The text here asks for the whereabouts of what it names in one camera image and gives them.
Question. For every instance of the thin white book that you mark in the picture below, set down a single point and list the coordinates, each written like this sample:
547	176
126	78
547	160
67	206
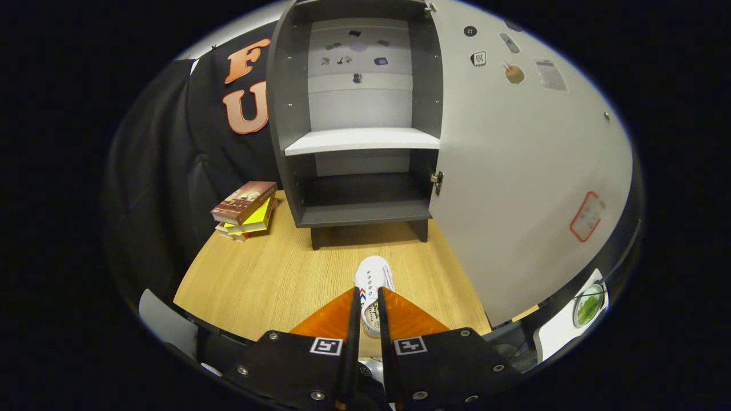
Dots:
231	234

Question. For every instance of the black backdrop cloth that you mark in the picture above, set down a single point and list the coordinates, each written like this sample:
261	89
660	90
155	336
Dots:
171	171

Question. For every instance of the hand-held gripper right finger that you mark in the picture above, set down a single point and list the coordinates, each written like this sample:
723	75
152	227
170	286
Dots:
386	365

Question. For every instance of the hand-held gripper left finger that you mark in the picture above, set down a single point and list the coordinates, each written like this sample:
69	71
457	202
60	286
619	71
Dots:
351	365

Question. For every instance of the dark grey shoe cabinet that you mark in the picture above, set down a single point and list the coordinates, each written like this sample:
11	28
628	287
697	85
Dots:
285	114

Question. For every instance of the white cabinet shelf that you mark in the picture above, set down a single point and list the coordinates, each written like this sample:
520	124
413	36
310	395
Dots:
360	140

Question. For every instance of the white canvas shoe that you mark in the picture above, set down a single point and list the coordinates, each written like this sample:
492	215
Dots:
374	274

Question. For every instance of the yellow book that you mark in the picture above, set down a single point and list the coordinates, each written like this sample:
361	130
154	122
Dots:
260	216

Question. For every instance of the brown cover book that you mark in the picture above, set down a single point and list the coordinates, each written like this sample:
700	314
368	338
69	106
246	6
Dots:
243	201

